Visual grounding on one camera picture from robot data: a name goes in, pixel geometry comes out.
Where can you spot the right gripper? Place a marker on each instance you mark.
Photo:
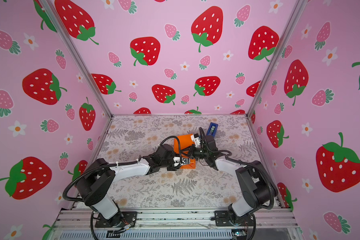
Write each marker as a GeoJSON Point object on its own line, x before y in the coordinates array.
{"type": "Point", "coordinates": [192, 149]}

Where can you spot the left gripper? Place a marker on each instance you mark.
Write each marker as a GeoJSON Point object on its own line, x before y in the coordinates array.
{"type": "Point", "coordinates": [173, 168]}

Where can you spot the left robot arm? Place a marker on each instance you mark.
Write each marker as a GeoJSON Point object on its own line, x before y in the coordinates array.
{"type": "Point", "coordinates": [93, 185]}

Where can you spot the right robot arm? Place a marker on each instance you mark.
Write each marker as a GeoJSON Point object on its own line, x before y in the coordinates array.
{"type": "Point", "coordinates": [257, 189]}

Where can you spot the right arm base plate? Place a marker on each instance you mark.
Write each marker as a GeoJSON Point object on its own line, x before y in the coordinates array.
{"type": "Point", "coordinates": [229, 219]}

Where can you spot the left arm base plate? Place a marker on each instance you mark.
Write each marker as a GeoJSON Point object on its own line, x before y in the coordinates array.
{"type": "Point", "coordinates": [119, 220]}

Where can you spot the aluminium front rail frame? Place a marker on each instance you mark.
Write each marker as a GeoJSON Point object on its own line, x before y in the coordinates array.
{"type": "Point", "coordinates": [177, 224]}

